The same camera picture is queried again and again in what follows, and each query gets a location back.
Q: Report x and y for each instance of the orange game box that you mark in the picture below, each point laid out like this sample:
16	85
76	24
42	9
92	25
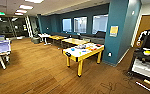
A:
92	49

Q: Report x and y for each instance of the yellow round object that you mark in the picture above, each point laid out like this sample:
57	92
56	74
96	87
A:
147	52

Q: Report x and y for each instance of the dark grey sofa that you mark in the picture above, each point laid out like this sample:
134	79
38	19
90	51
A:
97	37

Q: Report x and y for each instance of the yellow air hockey table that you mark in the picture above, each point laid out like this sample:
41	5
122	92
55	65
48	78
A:
82	53

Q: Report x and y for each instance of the interior glass window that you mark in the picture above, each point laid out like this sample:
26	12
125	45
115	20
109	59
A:
67	25
100	24
80	25

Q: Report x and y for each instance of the rectangular ceiling light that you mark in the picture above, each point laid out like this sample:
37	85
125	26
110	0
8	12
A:
21	11
26	6

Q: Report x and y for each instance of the white wall outlet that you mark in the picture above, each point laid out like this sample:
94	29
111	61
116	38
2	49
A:
109	54

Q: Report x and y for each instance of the grey round pouf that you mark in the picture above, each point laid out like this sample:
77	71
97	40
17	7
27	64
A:
35	40

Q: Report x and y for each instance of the small white table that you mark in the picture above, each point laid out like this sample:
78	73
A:
44	35

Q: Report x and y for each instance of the green exit sign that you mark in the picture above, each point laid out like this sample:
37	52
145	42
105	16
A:
2	13

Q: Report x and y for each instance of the red and black object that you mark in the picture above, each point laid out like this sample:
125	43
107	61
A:
98	46

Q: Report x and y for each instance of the yellow wall poster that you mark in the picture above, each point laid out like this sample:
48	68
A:
114	30

